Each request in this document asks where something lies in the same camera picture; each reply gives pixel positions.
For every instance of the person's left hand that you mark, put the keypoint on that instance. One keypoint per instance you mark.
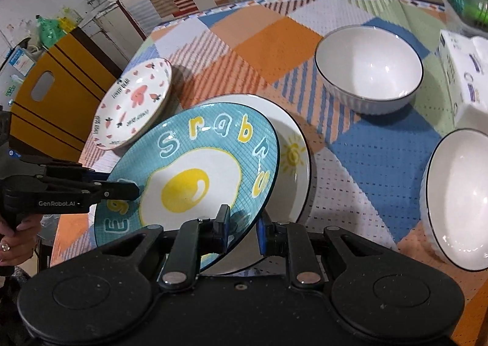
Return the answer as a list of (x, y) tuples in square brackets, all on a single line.
[(19, 247)]

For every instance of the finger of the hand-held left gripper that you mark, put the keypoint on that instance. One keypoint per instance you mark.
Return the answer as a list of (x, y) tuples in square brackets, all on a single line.
[(76, 171), (114, 190)]

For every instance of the white tissue pack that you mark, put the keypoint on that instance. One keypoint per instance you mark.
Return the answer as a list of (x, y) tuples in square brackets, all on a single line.
[(463, 75)]

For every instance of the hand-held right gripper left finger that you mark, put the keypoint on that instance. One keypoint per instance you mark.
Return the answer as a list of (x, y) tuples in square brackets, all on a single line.
[(225, 226)]

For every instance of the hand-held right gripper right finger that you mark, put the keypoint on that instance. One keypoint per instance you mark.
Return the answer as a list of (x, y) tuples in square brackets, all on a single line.
[(261, 235)]

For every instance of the white sun print plate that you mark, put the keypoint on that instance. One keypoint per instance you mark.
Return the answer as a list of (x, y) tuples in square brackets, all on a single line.
[(295, 182)]

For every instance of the green plastic bag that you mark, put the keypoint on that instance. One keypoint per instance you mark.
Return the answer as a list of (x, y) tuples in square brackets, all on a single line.
[(51, 31)]

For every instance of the blue fried-egg print plate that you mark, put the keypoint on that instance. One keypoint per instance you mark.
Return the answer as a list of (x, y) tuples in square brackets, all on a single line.
[(198, 163)]

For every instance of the blue and white box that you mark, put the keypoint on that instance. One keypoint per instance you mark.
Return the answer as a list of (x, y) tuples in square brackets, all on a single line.
[(21, 60)]

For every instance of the white carrot print plate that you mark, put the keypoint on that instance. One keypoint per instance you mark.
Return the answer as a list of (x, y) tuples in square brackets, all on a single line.
[(133, 102)]

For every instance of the white black-rimmed bowl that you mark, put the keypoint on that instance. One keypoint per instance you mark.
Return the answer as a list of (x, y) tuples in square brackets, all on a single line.
[(366, 63), (461, 185)]

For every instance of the yellow wooden chair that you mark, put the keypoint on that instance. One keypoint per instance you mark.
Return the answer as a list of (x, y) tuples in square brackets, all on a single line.
[(72, 75)]

